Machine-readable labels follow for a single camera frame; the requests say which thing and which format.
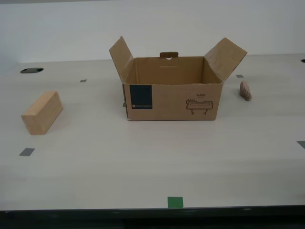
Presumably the brown cardboard box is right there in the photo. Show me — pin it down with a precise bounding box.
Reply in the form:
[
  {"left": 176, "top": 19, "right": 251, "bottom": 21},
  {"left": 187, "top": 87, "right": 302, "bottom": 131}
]
[{"left": 109, "top": 35, "right": 248, "bottom": 122}]

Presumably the pinkish speckled granite rock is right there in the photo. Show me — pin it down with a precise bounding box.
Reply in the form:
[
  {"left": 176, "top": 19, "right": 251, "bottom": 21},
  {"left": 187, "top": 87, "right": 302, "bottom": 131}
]
[{"left": 239, "top": 80, "right": 253, "bottom": 102}]

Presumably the light wooden block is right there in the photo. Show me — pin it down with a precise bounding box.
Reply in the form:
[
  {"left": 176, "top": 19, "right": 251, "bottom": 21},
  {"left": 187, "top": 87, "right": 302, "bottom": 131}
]
[{"left": 20, "top": 90, "right": 64, "bottom": 136}]

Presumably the green tape square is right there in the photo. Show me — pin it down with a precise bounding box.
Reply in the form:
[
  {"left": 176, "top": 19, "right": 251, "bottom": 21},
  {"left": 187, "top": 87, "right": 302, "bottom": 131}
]
[{"left": 167, "top": 196, "right": 184, "bottom": 208}]

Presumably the black round cable grommet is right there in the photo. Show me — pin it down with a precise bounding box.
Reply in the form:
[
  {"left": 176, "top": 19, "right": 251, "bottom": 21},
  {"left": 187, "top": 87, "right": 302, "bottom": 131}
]
[{"left": 20, "top": 67, "right": 44, "bottom": 74}]

